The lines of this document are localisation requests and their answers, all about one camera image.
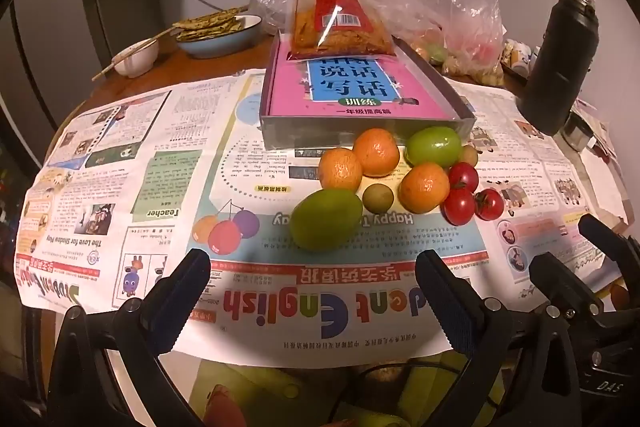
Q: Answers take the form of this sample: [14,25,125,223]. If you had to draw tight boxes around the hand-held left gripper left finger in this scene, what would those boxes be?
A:
[45,249,211,427]

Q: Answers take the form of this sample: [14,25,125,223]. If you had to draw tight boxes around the stack of flatbreads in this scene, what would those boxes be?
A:
[172,7,248,42]

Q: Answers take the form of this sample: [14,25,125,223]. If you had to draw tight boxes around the wooden chopsticks pair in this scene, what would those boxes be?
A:
[91,29,173,82]

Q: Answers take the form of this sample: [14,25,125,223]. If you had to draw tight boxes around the printed newspaper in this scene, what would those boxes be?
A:
[15,74,631,363]

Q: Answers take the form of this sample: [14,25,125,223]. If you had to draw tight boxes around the yellow green floor item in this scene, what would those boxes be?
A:
[192,349,361,427]

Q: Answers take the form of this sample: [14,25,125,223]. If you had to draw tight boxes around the steel cup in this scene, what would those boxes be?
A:
[560,112,596,152]

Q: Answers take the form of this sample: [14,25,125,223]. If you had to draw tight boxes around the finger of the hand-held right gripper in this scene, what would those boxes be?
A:
[577,213,640,288]
[529,252,606,323]

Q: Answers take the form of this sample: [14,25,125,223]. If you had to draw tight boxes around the red label snack bag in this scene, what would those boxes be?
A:
[287,0,396,60]

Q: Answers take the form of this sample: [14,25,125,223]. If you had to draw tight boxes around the pink and blue book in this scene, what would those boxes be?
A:
[267,44,463,118]

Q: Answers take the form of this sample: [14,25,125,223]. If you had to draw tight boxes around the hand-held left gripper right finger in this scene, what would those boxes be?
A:
[415,249,591,427]

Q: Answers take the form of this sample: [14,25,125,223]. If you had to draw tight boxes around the blue bowl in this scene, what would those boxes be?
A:
[175,14,264,59]

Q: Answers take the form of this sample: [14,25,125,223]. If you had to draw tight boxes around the mandarin orange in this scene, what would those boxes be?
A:
[399,163,450,214]
[319,148,363,192]
[353,128,400,176]

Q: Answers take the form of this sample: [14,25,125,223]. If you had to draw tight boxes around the black thermos flask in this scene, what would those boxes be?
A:
[517,0,600,136]

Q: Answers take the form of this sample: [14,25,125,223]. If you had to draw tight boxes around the small white bowl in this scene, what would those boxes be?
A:
[111,39,159,78]

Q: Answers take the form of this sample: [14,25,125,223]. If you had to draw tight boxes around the grey cardboard box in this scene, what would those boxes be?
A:
[259,29,477,151]

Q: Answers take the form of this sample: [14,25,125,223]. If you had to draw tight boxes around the stack of papers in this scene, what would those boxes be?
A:
[570,97,621,162]

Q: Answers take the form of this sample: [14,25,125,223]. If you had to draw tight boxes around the red cherry tomato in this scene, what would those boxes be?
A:
[474,188,505,221]
[448,162,480,192]
[443,188,476,226]

